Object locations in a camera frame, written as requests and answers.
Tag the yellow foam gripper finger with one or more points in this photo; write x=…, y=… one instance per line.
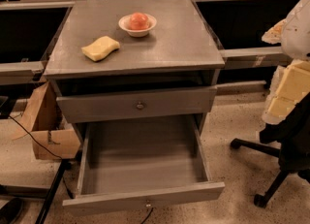
x=294, y=85
x=280, y=107

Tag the red apple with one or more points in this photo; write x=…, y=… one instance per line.
x=138, y=21

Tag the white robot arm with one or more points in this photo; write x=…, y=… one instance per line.
x=293, y=33

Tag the grey drawer cabinet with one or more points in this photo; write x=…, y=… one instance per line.
x=178, y=53

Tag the grey open middle drawer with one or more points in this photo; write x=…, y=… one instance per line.
x=142, y=163

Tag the black office chair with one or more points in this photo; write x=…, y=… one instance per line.
x=289, y=141

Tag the white ceramic bowl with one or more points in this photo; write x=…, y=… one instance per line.
x=124, y=24

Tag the yellow sponge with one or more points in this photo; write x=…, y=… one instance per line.
x=100, y=49

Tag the black metal stand leg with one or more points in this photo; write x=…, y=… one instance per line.
x=52, y=191

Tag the brown cardboard box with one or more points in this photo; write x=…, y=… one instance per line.
x=43, y=120

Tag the black shoe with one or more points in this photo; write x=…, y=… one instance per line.
x=11, y=211

